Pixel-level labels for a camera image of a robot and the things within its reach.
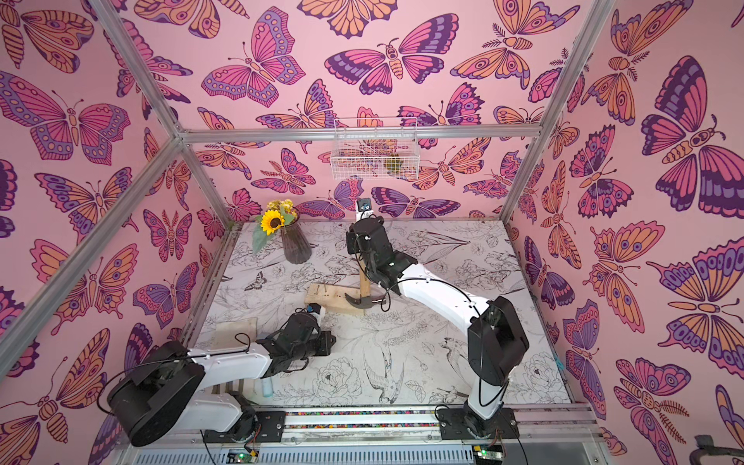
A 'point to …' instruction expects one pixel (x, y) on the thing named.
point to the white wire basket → (375, 148)
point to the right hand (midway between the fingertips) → (360, 220)
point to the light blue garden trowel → (267, 387)
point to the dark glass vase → (295, 245)
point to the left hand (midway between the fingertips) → (340, 338)
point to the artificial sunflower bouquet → (277, 214)
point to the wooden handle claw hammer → (364, 300)
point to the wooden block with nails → (333, 299)
